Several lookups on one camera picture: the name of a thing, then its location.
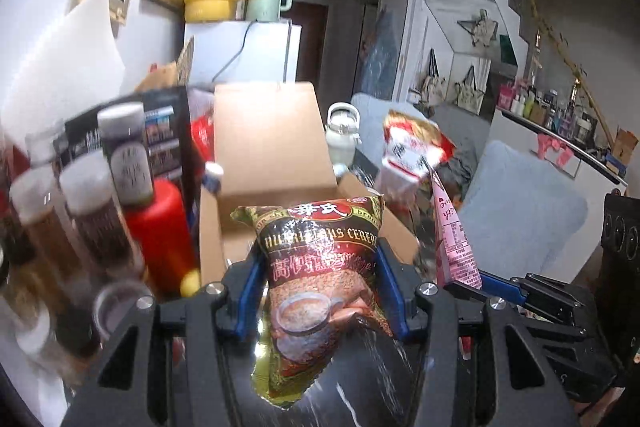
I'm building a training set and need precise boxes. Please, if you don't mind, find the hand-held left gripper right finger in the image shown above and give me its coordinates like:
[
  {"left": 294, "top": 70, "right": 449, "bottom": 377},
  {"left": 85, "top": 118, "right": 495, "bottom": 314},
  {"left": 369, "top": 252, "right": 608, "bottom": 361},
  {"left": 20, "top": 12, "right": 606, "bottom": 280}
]
[{"left": 376, "top": 237, "right": 581, "bottom": 427}]

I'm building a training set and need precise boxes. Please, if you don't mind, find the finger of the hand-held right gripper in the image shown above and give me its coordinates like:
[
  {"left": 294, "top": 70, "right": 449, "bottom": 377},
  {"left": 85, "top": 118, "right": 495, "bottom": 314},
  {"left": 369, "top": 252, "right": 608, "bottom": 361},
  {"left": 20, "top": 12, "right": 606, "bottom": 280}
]
[
  {"left": 479, "top": 273, "right": 532, "bottom": 303},
  {"left": 444, "top": 282, "right": 523, "bottom": 314}
]

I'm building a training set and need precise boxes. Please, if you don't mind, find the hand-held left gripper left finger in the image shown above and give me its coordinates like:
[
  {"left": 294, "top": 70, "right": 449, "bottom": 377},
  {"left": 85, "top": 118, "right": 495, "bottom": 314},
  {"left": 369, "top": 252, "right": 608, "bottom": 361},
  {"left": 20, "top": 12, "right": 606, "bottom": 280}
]
[{"left": 62, "top": 254, "right": 266, "bottom": 427}]

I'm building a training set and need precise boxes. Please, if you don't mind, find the pink cone snack packet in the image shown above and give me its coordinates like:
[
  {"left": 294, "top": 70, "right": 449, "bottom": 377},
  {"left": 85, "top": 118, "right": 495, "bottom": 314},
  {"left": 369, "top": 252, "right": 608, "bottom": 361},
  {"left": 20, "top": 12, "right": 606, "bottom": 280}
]
[{"left": 430, "top": 171, "right": 484, "bottom": 291}]

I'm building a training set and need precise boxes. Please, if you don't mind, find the gold brown cereal packet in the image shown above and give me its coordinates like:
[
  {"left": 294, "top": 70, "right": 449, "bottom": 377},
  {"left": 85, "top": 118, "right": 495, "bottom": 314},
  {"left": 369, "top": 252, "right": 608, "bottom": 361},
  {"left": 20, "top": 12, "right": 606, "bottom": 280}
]
[{"left": 231, "top": 194, "right": 397, "bottom": 409}]

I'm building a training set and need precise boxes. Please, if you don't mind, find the brown cardboard box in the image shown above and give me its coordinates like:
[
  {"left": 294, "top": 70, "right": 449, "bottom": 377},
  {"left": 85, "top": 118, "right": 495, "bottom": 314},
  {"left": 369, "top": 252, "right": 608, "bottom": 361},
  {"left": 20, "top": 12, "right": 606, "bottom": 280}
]
[{"left": 199, "top": 82, "right": 421, "bottom": 289}]

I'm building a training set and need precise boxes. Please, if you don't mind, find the yellow lemon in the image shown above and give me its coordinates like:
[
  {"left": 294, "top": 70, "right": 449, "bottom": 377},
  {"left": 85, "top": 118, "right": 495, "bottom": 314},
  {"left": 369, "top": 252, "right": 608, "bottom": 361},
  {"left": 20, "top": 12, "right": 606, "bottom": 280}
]
[{"left": 180, "top": 271, "right": 202, "bottom": 299}]

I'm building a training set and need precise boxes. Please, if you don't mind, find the light blue chair cushion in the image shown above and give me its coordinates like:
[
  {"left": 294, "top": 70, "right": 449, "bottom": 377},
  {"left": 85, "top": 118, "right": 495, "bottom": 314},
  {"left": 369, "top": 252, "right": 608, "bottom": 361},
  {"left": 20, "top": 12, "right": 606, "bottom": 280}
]
[{"left": 456, "top": 139, "right": 589, "bottom": 279}]

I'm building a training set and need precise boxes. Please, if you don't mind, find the red plastic bottle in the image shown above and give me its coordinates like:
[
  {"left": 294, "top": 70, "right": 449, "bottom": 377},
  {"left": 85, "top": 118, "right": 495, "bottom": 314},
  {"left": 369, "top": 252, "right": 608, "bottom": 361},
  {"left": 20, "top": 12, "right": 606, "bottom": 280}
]
[{"left": 125, "top": 179, "right": 202, "bottom": 299}]

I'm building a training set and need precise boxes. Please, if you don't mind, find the small white blue bottle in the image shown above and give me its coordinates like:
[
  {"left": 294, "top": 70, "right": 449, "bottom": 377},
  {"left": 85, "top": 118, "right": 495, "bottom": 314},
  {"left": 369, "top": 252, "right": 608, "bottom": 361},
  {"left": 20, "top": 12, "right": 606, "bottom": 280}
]
[{"left": 202, "top": 162, "right": 226, "bottom": 196}]

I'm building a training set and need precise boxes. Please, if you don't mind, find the large red white snack bag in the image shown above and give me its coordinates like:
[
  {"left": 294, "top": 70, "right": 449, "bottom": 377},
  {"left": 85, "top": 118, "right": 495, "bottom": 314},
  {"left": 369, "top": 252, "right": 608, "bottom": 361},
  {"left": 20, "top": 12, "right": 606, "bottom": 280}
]
[{"left": 375, "top": 109, "right": 457, "bottom": 204}]

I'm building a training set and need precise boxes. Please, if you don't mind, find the brown contents lidded jar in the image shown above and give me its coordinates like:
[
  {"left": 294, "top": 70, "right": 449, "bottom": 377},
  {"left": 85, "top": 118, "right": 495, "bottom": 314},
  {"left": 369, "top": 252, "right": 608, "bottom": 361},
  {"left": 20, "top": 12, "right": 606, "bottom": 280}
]
[{"left": 60, "top": 157, "right": 147, "bottom": 279}]

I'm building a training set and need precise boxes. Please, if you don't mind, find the white teapot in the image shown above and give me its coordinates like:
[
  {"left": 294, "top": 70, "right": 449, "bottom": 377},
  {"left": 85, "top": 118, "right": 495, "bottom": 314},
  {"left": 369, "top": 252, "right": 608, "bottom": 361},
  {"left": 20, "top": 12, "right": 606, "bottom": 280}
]
[{"left": 325, "top": 102, "right": 363, "bottom": 166}]

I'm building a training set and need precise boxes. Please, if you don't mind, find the row of bottles on shelf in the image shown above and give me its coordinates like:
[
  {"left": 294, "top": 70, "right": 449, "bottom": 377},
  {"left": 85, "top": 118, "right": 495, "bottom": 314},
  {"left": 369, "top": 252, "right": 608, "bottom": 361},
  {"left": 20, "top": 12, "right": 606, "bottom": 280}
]
[{"left": 499, "top": 77, "right": 602, "bottom": 144}]

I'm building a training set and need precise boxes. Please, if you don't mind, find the dark lidded label jar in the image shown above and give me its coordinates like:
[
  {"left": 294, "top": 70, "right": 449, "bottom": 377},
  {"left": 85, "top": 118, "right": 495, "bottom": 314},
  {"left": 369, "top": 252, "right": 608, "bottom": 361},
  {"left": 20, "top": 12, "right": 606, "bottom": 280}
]
[{"left": 97, "top": 103, "right": 156, "bottom": 206}]

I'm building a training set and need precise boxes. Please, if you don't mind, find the black printed box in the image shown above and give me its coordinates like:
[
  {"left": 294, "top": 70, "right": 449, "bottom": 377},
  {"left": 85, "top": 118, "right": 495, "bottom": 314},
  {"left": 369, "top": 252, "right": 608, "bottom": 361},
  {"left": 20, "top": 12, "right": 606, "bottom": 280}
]
[{"left": 64, "top": 86, "right": 194, "bottom": 228}]

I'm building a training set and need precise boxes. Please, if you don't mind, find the canvas tote bag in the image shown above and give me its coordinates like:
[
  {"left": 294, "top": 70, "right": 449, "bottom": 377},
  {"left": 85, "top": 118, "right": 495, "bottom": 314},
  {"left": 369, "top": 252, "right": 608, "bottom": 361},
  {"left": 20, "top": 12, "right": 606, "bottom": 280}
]
[
  {"left": 452, "top": 66, "right": 487, "bottom": 114},
  {"left": 419, "top": 49, "right": 449, "bottom": 106}
]

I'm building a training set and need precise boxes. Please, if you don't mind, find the amber contents lidded jar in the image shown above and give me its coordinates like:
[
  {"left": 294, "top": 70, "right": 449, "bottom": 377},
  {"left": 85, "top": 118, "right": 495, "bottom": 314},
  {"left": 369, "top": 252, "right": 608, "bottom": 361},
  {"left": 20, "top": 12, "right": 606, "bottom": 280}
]
[{"left": 9, "top": 167, "right": 82, "bottom": 279}]

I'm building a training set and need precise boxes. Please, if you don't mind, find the white refrigerator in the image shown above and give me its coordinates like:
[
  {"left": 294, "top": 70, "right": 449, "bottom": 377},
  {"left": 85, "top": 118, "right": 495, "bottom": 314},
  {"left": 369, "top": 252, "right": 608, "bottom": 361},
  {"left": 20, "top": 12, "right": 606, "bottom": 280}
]
[{"left": 182, "top": 19, "right": 304, "bottom": 86}]

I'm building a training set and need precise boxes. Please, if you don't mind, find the white foam board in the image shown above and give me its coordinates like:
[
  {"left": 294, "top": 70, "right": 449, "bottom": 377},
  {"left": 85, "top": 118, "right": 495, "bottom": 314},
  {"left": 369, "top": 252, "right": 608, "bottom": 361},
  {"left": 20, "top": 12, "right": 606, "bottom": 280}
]
[{"left": 0, "top": 0, "right": 127, "bottom": 134}]

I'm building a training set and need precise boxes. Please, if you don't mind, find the grey power cable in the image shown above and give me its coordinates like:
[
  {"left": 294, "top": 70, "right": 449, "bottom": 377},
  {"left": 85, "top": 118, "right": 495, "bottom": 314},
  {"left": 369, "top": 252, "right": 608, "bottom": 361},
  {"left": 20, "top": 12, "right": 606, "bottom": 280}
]
[{"left": 214, "top": 19, "right": 254, "bottom": 84}]

